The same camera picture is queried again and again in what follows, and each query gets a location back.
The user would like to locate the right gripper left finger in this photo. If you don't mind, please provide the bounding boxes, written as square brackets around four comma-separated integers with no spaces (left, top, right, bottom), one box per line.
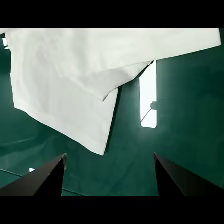
[0,152,68,197]

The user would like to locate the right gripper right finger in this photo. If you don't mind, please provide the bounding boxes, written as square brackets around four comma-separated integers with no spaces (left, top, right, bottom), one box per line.
[153,152,224,197]

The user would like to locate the white T-shirt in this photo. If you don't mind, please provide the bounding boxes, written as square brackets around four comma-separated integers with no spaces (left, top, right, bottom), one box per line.
[0,28,221,157]

